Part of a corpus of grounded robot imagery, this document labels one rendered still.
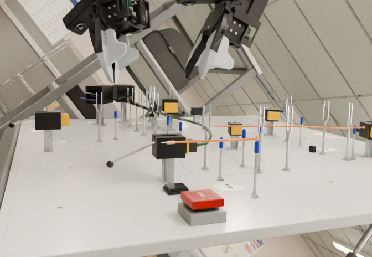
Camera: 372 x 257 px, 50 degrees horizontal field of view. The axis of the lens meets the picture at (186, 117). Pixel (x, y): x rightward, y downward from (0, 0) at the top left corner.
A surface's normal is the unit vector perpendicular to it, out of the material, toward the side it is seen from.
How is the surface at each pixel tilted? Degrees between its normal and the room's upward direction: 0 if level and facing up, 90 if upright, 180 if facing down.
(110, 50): 119
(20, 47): 90
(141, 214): 53
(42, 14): 90
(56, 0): 90
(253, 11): 93
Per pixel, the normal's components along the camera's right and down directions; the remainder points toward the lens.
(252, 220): 0.03, -0.99
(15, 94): 0.25, 0.00
